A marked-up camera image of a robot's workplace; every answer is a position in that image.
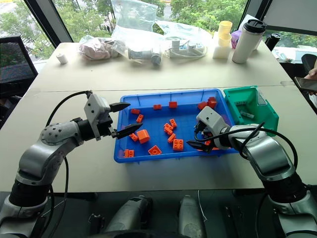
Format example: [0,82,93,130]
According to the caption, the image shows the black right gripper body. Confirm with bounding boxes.
[193,120,214,140]

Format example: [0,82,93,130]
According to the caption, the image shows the plastic bag with pink contents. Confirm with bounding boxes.
[78,35,127,61]

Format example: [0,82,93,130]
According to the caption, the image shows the square four-stud orange brick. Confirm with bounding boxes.
[172,138,185,152]

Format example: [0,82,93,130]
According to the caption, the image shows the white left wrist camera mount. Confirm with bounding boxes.
[83,93,111,140]

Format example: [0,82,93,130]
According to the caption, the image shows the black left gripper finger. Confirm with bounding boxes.
[111,123,144,140]
[108,102,131,114]

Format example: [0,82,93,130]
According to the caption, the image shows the bystander bare hand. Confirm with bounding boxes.
[303,67,317,96]

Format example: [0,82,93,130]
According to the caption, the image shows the white bottle with grey cap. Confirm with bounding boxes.
[127,48,163,66]

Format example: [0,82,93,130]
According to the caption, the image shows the black mesh office chair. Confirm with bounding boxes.
[0,35,39,100]

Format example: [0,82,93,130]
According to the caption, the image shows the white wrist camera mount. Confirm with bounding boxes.
[196,106,230,136]
[83,93,111,140]

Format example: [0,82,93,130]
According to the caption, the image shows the thin white cord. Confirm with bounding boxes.
[197,189,208,222]

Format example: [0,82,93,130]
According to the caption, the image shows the flat orange ring-top brick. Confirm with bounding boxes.
[147,145,162,156]

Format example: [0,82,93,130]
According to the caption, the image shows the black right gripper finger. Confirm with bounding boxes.
[186,139,214,154]

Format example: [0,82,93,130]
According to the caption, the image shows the dark smartphone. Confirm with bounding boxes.
[293,76,317,92]

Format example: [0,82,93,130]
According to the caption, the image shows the large clear plastic bag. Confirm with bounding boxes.
[109,0,213,66]

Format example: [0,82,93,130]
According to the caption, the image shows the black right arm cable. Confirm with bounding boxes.
[194,121,299,170]

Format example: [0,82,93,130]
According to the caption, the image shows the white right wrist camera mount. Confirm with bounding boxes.
[196,106,230,136]

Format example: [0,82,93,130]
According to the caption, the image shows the smooth curved orange block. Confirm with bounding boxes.
[136,128,151,144]

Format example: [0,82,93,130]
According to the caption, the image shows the grey rounded robot leg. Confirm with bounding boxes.
[177,194,207,238]
[103,195,154,238]

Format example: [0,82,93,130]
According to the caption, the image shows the blue plastic bin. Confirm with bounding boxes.
[113,88,240,164]

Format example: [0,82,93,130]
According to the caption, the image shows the stacked yellow plastic cups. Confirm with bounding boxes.
[217,20,234,48]

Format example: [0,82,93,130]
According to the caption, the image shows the small white tape roll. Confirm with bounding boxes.
[56,52,68,65]

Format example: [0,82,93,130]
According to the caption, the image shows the white tumbler with black lid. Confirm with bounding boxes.
[231,18,267,64]

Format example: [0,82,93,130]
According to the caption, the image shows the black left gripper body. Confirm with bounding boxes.
[97,112,117,138]

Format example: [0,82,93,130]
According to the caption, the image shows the purple plastic container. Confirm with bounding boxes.
[230,30,242,50]

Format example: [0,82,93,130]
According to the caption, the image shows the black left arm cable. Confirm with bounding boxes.
[45,90,94,234]

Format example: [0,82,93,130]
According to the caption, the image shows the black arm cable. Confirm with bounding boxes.
[45,90,94,234]
[194,121,299,170]

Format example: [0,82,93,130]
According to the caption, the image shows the black bottle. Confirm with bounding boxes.
[265,32,282,51]

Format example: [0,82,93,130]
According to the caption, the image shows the green plastic bin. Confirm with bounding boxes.
[223,85,280,137]

